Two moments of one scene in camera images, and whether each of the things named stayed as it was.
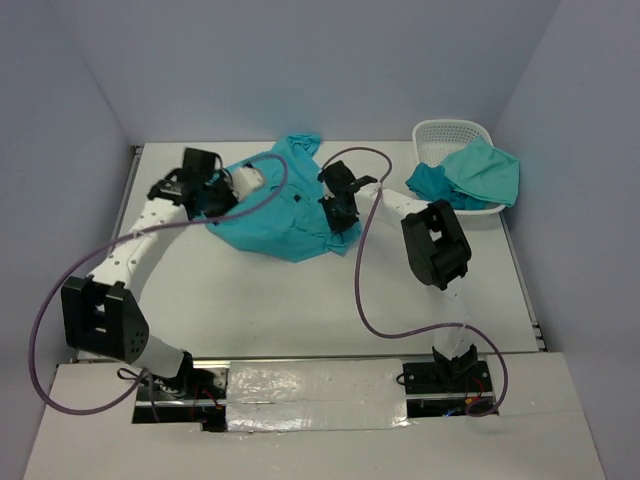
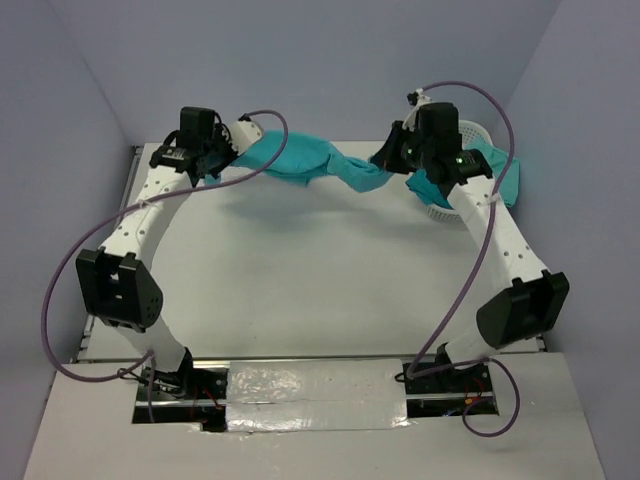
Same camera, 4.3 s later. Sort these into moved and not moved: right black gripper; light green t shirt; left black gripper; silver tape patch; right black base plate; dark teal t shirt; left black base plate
Moved: left black gripper; right black gripper
Not moved: light green t shirt; dark teal t shirt; left black base plate; right black base plate; silver tape patch
